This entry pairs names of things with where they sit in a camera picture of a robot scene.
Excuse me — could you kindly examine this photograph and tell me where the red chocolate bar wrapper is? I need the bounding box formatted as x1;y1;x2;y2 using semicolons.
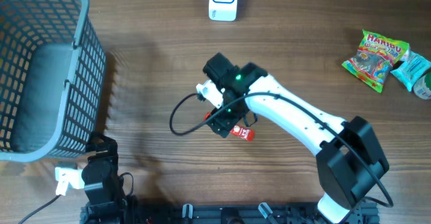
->
207;114;255;141

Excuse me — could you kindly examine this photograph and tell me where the Haribo gummy candy bag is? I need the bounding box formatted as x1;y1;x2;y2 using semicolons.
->
341;30;410;93

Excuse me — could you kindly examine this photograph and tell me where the teal wet wipes pack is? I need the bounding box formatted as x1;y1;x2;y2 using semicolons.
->
391;51;430;91

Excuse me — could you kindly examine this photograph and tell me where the green-lidded Knorr jar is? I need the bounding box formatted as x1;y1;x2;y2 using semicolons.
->
413;72;431;100

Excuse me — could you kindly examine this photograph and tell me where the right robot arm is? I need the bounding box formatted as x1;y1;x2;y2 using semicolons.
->
198;61;389;223

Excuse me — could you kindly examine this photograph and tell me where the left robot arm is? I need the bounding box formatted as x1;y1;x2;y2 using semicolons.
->
79;132;137;224

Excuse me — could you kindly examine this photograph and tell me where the white barcode scanner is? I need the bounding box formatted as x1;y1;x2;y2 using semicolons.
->
208;0;238;22

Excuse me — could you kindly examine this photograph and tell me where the grey plastic shopping basket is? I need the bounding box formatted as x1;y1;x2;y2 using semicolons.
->
1;0;106;162

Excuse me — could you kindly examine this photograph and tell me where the black camera cable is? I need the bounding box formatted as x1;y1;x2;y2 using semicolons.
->
17;193;62;224
168;91;394;209

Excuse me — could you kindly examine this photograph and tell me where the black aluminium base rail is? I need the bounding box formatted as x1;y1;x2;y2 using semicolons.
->
79;202;380;224

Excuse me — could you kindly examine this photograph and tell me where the black left camera cable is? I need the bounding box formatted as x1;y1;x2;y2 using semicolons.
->
17;193;62;224

